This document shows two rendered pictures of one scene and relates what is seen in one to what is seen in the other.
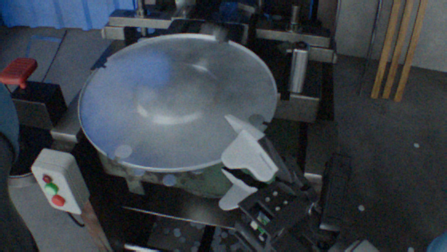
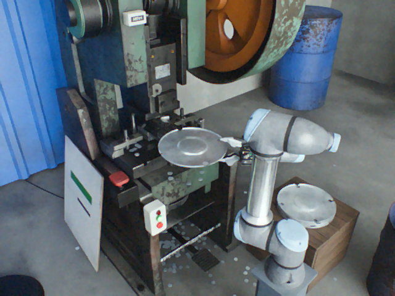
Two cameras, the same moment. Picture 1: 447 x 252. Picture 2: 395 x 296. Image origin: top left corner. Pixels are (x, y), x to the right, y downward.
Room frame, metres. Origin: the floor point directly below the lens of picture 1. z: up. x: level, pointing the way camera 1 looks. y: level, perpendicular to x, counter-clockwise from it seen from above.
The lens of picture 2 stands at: (-0.38, 1.07, 1.61)
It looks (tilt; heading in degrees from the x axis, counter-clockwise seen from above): 33 degrees down; 308
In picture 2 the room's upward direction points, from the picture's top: straight up
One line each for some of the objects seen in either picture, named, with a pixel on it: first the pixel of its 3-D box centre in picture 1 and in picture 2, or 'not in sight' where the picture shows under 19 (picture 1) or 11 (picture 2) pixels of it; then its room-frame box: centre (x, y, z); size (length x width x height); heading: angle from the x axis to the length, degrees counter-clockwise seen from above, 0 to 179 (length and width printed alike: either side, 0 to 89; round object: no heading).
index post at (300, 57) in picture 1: (298, 65); (200, 126); (0.54, -0.13, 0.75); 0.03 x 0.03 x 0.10; 78
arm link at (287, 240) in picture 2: not in sight; (288, 241); (-0.08, 0.15, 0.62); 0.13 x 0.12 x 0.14; 9
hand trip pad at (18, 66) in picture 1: (23, 82); (120, 184); (0.54, 0.39, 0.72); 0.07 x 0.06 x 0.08; 168
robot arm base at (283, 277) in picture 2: not in sight; (286, 263); (-0.09, 0.15, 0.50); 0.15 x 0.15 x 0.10
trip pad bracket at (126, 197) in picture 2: (46, 123); (126, 202); (0.54, 0.37, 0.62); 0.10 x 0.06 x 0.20; 78
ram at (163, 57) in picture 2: not in sight; (157, 74); (0.66, 0.03, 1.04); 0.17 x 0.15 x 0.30; 168
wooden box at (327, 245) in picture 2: not in sight; (299, 232); (0.04, -0.36, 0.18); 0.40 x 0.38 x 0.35; 168
